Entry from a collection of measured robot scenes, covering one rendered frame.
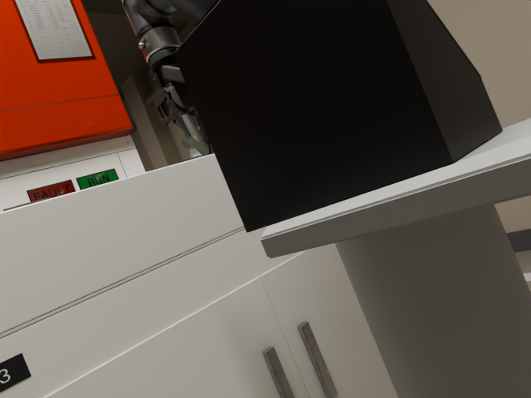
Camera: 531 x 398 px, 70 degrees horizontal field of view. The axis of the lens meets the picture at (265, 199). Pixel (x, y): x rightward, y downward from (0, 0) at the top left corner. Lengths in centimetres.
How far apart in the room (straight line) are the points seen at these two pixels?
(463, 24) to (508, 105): 52
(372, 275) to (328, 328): 40
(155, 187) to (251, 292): 24
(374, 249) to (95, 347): 39
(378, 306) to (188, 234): 34
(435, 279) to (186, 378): 39
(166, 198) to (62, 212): 15
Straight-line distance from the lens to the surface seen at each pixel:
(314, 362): 73
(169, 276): 60
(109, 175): 127
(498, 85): 255
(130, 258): 58
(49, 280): 57
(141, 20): 80
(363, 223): 26
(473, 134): 38
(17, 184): 123
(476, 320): 38
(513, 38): 255
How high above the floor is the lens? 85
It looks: level
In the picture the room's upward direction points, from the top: 22 degrees counter-clockwise
